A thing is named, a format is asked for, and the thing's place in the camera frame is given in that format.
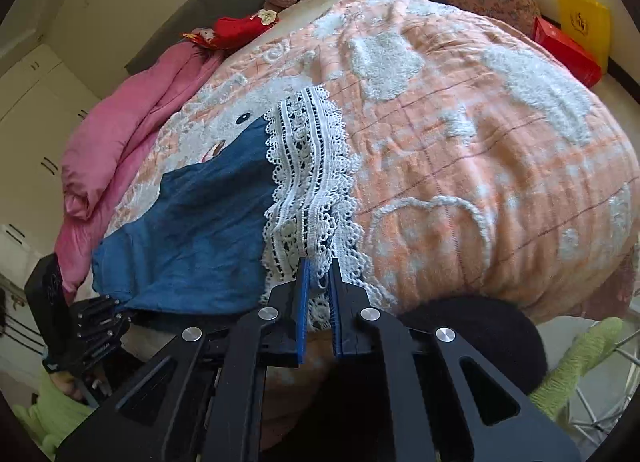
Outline red box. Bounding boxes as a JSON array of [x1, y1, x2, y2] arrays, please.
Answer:
[[531, 16, 603, 88]]

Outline pink floral quilt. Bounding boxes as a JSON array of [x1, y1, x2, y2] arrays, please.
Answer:
[[440, 0, 543, 27]]

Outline person's left hand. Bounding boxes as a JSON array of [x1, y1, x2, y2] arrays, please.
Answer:
[[50, 369, 108, 403]]

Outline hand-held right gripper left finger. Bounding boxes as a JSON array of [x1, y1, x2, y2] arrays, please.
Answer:
[[55, 257, 313, 462]]

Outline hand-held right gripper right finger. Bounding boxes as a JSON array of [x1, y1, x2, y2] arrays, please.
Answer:
[[327, 257, 583, 462]]

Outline blue denim jeans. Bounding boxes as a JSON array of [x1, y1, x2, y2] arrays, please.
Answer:
[[91, 84, 383, 333]]

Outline white wardrobe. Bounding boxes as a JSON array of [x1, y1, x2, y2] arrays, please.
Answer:
[[0, 37, 101, 233]]

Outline person's left forearm green sleeve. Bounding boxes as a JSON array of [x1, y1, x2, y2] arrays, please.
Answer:
[[10, 371, 101, 460]]

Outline orange white printed blanket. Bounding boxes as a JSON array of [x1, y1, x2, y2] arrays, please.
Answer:
[[102, 0, 640, 448]]

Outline red floral garment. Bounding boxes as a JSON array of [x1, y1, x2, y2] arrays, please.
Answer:
[[181, 10, 281, 50]]

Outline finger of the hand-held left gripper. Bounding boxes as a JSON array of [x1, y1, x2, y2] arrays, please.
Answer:
[[70, 295, 123, 338], [67, 313, 136, 382]]

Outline yellow paper bag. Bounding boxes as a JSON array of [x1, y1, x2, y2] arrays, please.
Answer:
[[555, 0, 613, 74]]

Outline person's right forearm green sleeve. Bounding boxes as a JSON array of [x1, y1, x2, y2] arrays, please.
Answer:
[[527, 317, 626, 420]]

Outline grey headboard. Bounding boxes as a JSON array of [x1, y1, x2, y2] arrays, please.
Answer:
[[125, 0, 326, 76]]

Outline white wire rack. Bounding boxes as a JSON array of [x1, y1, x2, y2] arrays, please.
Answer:
[[565, 312, 640, 438]]

